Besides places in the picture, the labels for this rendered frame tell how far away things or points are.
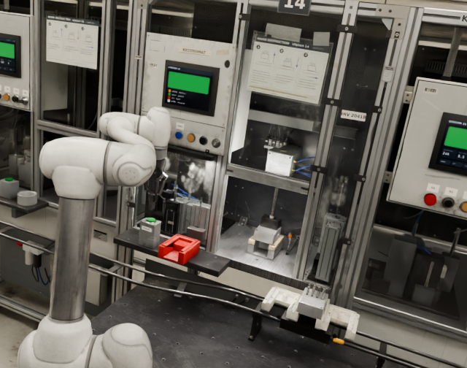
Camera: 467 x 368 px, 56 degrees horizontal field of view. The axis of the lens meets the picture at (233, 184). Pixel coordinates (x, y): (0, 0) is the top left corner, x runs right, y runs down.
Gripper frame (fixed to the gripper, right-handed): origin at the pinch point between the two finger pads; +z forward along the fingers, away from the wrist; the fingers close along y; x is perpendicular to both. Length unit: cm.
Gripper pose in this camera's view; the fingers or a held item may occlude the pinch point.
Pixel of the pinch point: (152, 201)
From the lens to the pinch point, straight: 198.1
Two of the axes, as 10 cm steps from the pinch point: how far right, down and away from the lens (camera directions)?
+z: -1.3, 9.5, 2.9
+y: -9.2, -2.3, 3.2
